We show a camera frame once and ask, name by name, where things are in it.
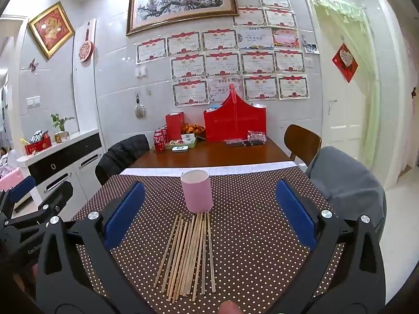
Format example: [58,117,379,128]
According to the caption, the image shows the orange snack packets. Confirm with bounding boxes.
[181,122,206,134]

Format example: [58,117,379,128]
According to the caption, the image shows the grey hanging ornament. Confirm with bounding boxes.
[134,93,146,118]

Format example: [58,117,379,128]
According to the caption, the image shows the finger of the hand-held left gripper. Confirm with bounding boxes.
[4,180,74,228]
[0,176,36,222]

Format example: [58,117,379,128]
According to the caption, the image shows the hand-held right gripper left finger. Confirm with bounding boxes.
[35,181,158,314]

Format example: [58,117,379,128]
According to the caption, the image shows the red round wall ornament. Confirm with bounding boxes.
[79,21,95,63]

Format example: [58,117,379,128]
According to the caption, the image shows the pink cup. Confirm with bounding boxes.
[181,168,213,213]

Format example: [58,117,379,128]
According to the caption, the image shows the grey garment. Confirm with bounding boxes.
[304,146,388,236]

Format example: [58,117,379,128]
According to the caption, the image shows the white table cloth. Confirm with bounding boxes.
[119,161,308,176]

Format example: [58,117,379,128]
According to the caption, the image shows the red diamond door decoration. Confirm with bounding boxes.
[332,43,359,83]

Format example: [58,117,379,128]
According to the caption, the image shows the pink seat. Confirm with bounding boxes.
[0,168,25,192]

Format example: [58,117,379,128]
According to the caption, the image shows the pile of wooden chopsticks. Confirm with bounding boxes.
[154,212,217,305]

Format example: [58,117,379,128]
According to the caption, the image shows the person's right hand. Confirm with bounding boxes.
[219,300,241,314]

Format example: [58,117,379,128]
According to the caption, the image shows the framed plum blossom painting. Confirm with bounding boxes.
[126,0,240,36]

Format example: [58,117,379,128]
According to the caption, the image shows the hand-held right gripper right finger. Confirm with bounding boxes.
[258,179,387,314]

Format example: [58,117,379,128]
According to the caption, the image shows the wooden chair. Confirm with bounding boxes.
[283,124,322,167]

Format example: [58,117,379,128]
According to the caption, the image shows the gold framed red picture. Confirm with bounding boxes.
[28,2,75,60]

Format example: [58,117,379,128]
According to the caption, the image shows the white door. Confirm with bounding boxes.
[322,23,374,187]

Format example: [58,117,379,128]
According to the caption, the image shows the white and black sideboard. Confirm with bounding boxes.
[16,127,107,213]

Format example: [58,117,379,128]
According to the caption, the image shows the black pen pack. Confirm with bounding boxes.
[226,140,264,148]

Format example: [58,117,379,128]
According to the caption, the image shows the brown polka dot tablecloth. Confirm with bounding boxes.
[70,167,348,314]

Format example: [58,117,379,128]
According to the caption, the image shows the green curtain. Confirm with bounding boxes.
[306,0,380,167]

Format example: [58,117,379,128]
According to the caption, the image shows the black jacket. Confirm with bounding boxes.
[95,134,151,185]

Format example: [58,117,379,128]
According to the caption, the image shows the group of award certificates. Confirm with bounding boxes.
[136,0,311,107]

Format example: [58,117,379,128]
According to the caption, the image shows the small potted plant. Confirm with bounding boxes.
[51,113,75,143]

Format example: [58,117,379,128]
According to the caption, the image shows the green tray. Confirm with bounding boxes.
[164,137,198,151]

